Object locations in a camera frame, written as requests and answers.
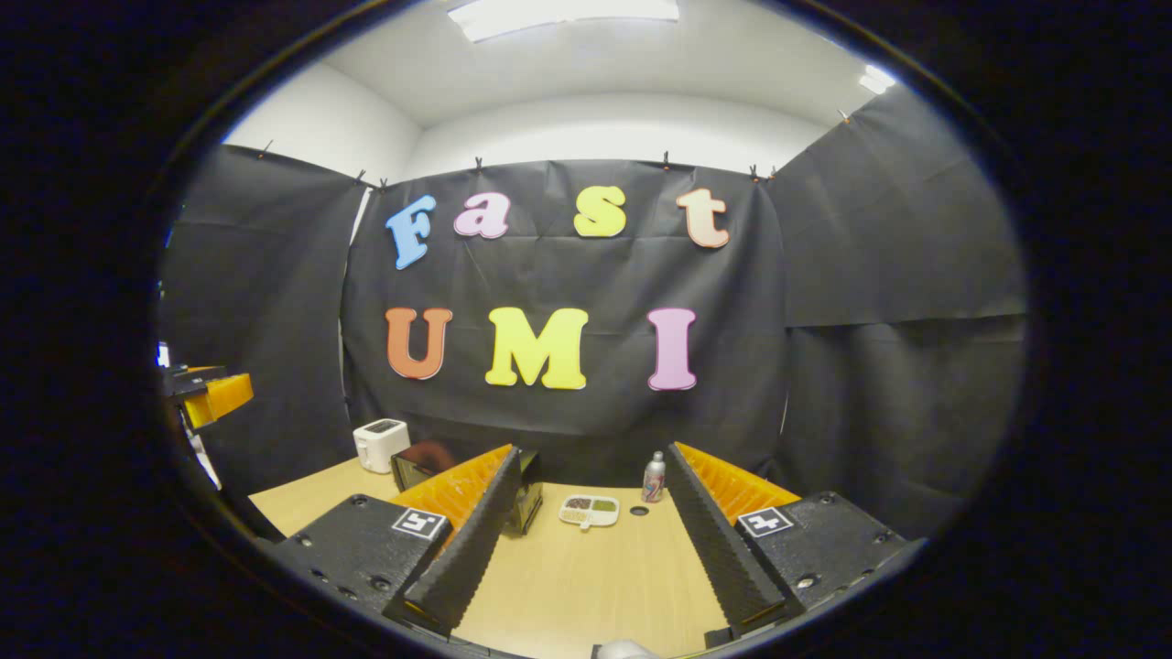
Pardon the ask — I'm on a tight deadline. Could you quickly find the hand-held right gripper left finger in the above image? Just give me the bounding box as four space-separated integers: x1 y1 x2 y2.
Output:
273 444 523 639

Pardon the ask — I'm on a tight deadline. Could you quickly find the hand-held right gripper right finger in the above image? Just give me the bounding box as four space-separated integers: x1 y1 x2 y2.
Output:
666 441 926 639

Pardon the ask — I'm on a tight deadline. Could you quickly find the black electric oven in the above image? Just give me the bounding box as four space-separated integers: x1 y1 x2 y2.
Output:
390 439 544 537

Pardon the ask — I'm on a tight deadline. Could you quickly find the white divided dish with beans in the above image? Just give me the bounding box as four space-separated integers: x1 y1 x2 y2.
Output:
559 494 621 532

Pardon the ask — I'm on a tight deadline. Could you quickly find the white toaster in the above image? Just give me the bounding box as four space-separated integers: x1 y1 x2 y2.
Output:
353 418 412 475

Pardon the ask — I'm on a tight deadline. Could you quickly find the black backdrop cloth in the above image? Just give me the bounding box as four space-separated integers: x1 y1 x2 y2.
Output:
156 87 1031 541

